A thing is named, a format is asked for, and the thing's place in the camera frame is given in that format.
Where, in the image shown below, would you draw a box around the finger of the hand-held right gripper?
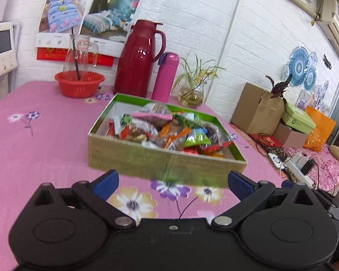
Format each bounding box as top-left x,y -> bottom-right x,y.
281,180 -> 333,208

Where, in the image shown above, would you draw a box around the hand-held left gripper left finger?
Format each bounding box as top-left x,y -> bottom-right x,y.
31,169 -> 136,230

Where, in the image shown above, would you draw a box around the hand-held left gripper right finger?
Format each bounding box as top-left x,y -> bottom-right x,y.
210,170 -> 317,230

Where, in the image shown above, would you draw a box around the green cardboard box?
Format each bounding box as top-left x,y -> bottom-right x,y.
87,92 -> 248,188

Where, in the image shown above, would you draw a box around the pile of assorted snack packets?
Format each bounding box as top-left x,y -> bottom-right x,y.
107,103 -> 235,159

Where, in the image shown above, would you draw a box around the pink edged nut packet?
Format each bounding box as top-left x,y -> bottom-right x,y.
131,103 -> 173,124

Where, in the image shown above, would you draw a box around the pink floral bed cover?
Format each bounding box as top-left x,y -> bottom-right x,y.
307,143 -> 339,196

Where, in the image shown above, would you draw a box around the black charger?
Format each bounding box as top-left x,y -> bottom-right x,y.
299,159 -> 315,176

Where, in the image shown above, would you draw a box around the white power strip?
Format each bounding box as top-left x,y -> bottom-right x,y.
268,152 -> 315,188

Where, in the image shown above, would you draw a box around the brown patterned bag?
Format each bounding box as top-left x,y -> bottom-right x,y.
267,145 -> 289,161

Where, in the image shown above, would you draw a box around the red gift bag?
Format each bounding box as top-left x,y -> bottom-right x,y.
250,133 -> 283,147

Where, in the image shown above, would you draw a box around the orange gift bag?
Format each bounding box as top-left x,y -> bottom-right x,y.
302,105 -> 337,152

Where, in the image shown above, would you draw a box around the small brown cardboard box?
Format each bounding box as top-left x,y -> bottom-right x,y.
272,122 -> 310,150

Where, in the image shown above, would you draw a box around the large cardboard box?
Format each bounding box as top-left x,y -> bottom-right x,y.
231,82 -> 286,135

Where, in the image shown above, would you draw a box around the green shoebox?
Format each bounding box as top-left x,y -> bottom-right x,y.
281,103 -> 317,135

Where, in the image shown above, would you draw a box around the red plastic basin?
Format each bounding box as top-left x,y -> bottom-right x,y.
54,71 -> 105,99

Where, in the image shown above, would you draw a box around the glass vase with green plant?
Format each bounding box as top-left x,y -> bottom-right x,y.
172,50 -> 227,108

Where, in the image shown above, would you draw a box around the dark red leaf plant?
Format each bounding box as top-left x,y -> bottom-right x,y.
265,75 -> 293,102

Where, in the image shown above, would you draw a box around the small blue paper fan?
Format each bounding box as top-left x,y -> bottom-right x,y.
303,64 -> 317,91

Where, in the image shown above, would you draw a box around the pink thermos bottle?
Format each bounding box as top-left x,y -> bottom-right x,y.
151,52 -> 181,103

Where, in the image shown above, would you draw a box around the red thermos jug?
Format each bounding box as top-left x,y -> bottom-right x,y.
113,19 -> 167,99

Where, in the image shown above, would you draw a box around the glass pitcher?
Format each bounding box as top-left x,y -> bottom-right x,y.
62,33 -> 99,82

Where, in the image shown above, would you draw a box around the black stirring spoon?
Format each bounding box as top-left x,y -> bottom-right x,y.
70,28 -> 82,81

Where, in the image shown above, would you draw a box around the white appliance with screen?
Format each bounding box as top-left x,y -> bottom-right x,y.
0,21 -> 19,82

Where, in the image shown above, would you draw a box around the air conditioner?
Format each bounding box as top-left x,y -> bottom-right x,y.
316,0 -> 339,61

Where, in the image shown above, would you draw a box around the blue white wall stickers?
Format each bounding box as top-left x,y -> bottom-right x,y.
295,80 -> 333,114

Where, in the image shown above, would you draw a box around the blue decorative wall plates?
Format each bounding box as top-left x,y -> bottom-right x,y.
287,46 -> 310,87

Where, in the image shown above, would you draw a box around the wall calendar poster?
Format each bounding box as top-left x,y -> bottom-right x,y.
35,0 -> 143,67

